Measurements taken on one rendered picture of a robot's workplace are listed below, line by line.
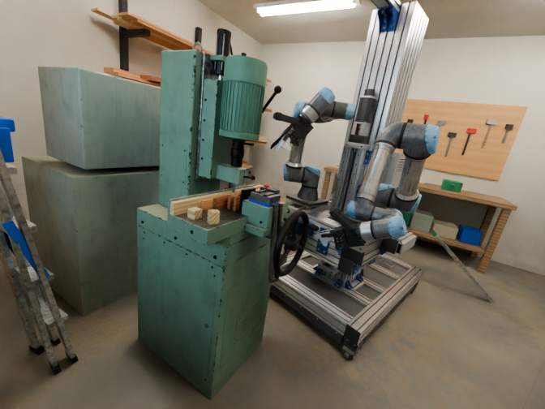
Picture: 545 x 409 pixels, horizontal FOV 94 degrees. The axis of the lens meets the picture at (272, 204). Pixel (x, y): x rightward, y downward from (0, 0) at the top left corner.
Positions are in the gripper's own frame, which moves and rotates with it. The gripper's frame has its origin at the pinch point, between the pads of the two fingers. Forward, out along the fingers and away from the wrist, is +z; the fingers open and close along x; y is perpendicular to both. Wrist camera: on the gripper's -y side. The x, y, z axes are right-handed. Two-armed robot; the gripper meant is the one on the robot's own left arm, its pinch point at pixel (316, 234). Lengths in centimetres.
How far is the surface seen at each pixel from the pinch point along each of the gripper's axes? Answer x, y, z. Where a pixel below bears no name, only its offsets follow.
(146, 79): 64, -163, 162
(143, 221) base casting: -35, -30, 69
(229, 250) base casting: -30.9, -7.7, 22.0
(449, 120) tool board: 329, -34, -65
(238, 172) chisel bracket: -13.0, -36.8, 20.6
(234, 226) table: -28.7, -16.4, 17.3
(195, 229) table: -43, -21, 22
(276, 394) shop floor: -18, 73, 39
